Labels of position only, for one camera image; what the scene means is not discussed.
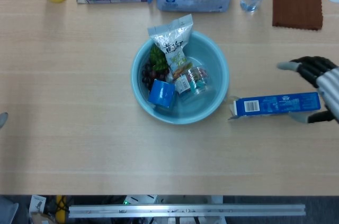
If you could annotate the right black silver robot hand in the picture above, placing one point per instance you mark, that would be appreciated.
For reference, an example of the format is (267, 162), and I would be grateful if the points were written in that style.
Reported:
(327, 83)

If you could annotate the white peanut snack bag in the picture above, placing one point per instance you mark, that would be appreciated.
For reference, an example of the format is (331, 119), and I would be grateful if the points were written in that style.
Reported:
(169, 38)

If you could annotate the blue box from basin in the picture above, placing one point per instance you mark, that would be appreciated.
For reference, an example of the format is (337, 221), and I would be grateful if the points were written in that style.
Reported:
(161, 93)

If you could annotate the brown folded cloth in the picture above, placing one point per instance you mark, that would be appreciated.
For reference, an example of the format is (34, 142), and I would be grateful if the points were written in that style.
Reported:
(298, 4)

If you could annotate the light blue plastic basin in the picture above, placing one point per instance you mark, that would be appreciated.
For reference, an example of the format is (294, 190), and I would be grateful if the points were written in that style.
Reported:
(206, 57)

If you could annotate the clear wrapped candy pack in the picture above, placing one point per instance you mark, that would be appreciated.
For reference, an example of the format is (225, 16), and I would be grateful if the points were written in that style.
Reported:
(196, 81)

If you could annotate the dark grape bunch with leaf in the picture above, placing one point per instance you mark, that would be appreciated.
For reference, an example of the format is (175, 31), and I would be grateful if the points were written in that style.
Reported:
(155, 62)

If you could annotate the white device with green light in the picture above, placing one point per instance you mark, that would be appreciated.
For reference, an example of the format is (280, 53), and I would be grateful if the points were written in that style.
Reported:
(140, 199)

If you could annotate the aluminium profile rail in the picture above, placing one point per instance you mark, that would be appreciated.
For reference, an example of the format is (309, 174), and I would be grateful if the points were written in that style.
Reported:
(185, 210)

